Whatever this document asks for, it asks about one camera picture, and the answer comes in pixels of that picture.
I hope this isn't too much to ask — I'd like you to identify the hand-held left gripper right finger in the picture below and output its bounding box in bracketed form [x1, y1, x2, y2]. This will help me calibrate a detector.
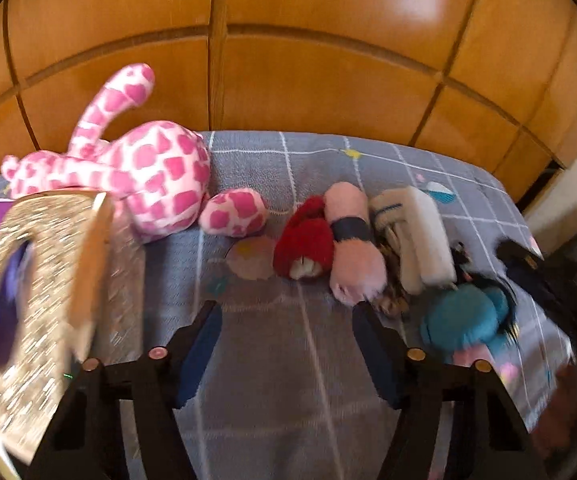
[352, 304, 549, 480]

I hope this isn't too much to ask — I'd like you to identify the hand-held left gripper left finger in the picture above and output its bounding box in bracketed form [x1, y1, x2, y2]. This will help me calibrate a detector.
[23, 300, 224, 480]

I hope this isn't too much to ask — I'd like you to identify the pink fuzzy sock roll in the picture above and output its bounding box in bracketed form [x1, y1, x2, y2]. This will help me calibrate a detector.
[324, 181, 389, 307]

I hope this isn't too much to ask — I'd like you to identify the white sock roll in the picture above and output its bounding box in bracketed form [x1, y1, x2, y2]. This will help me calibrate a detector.
[369, 186, 458, 296]

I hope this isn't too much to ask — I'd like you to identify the red knit sock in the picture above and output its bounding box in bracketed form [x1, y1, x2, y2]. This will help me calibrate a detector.
[273, 196, 334, 281]

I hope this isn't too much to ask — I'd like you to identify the glittery gold storage box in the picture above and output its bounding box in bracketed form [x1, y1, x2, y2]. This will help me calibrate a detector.
[0, 191, 146, 466]

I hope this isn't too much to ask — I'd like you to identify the leopard print scrunchie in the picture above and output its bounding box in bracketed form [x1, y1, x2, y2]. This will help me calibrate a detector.
[373, 240, 411, 318]

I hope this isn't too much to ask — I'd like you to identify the grey checked bed sheet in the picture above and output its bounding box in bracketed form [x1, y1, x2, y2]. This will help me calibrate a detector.
[0, 130, 576, 480]

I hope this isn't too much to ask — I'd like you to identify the blue plush toy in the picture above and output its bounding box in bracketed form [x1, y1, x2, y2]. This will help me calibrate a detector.
[421, 282, 519, 353]

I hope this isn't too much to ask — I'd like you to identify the pink spotted giraffe plush toy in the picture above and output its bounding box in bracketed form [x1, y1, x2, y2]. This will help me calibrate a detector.
[1, 62, 270, 245]

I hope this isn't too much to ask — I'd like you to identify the wooden panel headboard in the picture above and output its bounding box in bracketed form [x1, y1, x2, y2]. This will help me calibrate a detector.
[0, 0, 577, 206]

